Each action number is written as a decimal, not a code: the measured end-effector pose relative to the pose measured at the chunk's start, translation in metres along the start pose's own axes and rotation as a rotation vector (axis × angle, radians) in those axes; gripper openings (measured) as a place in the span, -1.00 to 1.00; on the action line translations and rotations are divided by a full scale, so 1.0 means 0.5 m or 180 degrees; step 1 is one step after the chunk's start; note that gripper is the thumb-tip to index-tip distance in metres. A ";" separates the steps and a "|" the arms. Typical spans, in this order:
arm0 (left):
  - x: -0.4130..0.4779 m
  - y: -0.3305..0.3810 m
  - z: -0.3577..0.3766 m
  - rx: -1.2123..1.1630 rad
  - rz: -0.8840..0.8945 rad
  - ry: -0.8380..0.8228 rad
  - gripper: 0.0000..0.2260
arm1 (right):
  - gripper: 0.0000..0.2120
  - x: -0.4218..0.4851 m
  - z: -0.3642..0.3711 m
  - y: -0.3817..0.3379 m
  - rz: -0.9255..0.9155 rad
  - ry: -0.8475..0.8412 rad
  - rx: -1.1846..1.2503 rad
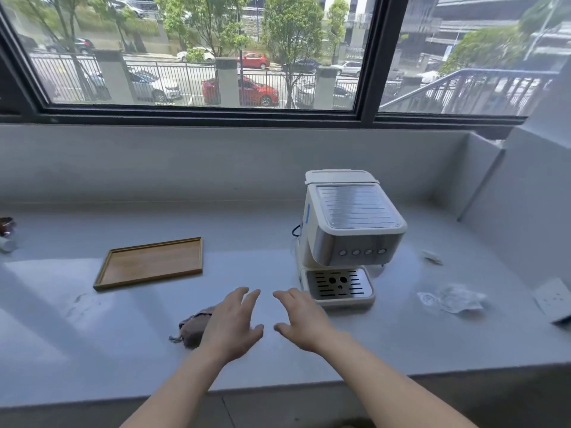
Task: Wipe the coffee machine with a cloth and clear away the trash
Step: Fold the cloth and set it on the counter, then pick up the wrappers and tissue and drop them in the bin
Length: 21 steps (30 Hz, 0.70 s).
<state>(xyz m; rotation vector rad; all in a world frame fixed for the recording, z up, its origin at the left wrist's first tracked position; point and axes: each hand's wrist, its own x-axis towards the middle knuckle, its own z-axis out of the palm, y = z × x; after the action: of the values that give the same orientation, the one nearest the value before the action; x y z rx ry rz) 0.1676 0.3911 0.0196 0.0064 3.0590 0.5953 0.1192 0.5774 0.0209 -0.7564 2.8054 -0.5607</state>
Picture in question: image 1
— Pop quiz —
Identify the person's right hand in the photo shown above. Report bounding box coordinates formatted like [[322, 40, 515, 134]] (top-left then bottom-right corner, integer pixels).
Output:
[[272, 287, 347, 355]]

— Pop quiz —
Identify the person's left hand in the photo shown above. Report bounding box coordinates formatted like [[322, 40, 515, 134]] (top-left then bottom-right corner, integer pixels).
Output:
[[197, 287, 265, 364]]

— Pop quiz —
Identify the grey-brown cleaning cloth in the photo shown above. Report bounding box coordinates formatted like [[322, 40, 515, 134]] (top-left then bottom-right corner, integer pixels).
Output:
[[168, 306, 217, 351]]

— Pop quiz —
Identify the clear plastic lid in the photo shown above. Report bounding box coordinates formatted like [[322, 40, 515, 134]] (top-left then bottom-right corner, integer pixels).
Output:
[[417, 291, 440, 315]]

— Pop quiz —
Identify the white and steel coffee machine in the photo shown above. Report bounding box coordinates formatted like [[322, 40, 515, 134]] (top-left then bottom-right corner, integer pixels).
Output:
[[292, 169, 408, 310]]

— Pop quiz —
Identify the person's left forearm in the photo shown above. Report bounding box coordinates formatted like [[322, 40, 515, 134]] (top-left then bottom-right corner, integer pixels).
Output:
[[118, 347, 228, 428]]

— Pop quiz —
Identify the person's right forearm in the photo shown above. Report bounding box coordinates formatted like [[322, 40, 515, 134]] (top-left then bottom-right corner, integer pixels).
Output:
[[316, 333, 478, 428]]

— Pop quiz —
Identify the wooden tray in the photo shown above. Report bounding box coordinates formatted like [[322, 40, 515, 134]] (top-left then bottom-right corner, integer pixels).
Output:
[[92, 237, 204, 292]]

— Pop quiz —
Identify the dark grey car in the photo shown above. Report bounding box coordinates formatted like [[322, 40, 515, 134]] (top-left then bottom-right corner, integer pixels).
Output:
[[294, 82, 357, 108]]

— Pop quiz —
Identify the large red car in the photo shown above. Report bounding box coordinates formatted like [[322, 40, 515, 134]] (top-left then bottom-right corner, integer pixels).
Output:
[[201, 75, 280, 108]]

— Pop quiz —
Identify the silver car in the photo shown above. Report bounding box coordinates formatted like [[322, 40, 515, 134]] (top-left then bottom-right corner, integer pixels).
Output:
[[87, 68, 183, 104]]

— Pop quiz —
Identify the small red car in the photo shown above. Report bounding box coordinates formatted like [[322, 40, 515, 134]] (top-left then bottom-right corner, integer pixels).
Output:
[[239, 52, 271, 70]]

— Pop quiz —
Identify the white car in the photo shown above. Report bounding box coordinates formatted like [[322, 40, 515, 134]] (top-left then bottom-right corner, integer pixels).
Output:
[[176, 46, 217, 63]]

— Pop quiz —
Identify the black fence with stone pillars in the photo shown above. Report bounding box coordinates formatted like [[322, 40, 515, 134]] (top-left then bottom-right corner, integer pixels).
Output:
[[29, 48, 422, 110]]

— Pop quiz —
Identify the slim tree with bare trunk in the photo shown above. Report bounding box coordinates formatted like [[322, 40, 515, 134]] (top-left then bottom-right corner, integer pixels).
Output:
[[261, 0, 324, 110]]

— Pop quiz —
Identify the grey stair railing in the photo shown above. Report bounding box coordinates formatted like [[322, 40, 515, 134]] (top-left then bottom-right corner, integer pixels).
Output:
[[379, 68, 559, 117]]

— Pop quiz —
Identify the large leafy tree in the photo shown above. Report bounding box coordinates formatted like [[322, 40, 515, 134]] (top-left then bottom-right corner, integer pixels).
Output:
[[153, 0, 250, 58]]

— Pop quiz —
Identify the round leafy tree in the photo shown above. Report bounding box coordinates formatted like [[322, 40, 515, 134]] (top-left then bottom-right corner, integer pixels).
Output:
[[439, 24, 529, 76]]

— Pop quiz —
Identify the grey tiered building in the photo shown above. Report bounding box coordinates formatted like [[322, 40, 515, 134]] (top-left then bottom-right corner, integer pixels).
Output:
[[423, 0, 571, 58]]

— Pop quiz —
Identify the white wall socket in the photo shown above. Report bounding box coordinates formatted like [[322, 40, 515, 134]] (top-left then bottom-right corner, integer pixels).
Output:
[[533, 277, 571, 326]]

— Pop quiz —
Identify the black window frame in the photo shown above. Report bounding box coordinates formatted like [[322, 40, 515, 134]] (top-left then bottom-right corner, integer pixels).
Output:
[[0, 0, 559, 130]]

